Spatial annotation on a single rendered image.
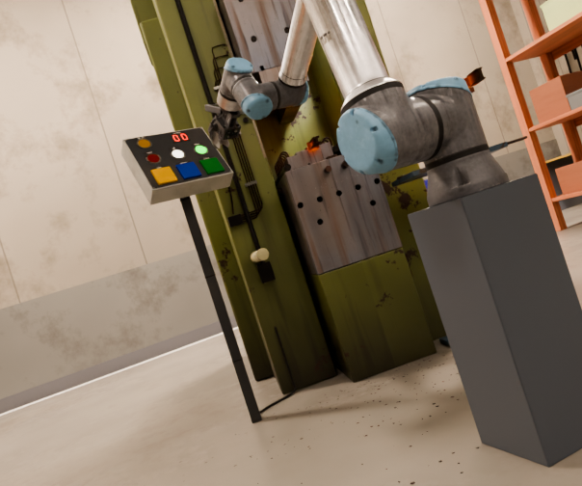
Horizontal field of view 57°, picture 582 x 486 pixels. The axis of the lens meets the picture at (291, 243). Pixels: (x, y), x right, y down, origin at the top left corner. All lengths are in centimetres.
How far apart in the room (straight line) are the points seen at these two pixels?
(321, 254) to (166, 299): 355
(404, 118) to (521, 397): 65
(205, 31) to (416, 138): 160
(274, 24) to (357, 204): 85
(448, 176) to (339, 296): 109
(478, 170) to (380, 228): 107
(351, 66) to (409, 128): 19
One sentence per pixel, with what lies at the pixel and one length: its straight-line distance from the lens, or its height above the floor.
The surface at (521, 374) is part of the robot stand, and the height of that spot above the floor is 20.
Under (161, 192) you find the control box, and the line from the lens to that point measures 203.
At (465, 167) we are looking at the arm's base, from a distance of 128.
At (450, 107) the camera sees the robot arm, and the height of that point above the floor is 80.
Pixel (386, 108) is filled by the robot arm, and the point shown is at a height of 83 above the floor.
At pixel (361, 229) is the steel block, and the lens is 228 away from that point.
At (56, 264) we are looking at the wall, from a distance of 565.
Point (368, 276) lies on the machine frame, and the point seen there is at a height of 40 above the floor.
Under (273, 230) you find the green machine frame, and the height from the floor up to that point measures 71.
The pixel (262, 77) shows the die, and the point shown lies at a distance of 241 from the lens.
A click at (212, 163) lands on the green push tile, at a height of 102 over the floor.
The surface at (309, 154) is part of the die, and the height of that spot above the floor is 96.
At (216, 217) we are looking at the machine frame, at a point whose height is 88.
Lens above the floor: 61
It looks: level
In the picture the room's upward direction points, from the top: 18 degrees counter-clockwise
